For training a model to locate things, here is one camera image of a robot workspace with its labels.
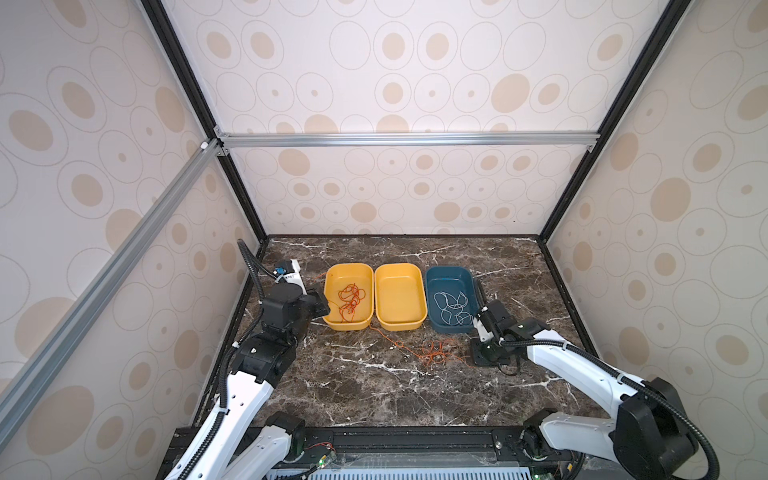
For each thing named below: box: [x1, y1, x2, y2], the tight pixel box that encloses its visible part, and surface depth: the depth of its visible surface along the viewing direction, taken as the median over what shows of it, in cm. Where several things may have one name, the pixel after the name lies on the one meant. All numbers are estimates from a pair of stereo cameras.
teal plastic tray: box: [425, 266, 478, 333], surface depth 100 cm
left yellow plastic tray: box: [322, 263, 375, 331], surface depth 102 cm
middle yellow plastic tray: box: [374, 263, 428, 332], surface depth 102 cm
